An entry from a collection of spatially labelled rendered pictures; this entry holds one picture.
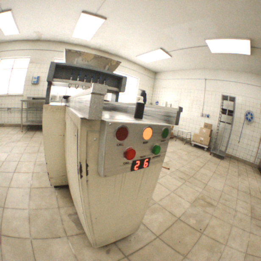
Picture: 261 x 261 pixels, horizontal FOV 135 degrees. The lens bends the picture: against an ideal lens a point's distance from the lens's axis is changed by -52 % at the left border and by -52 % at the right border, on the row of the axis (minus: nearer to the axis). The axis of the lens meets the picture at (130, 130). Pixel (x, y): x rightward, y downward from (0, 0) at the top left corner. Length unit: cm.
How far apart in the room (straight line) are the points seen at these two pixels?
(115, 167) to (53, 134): 75
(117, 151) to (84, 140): 8
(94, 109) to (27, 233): 102
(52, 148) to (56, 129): 17
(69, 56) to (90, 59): 19
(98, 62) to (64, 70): 31
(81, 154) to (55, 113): 70
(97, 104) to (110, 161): 13
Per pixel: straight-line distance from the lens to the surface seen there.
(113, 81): 114
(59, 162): 106
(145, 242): 97
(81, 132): 25
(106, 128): 23
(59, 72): 104
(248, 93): 445
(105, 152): 25
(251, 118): 417
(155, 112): 46
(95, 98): 22
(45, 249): 97
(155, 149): 34
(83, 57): 106
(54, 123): 95
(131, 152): 27
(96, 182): 33
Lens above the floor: 87
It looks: 11 degrees down
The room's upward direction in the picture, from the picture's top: 9 degrees clockwise
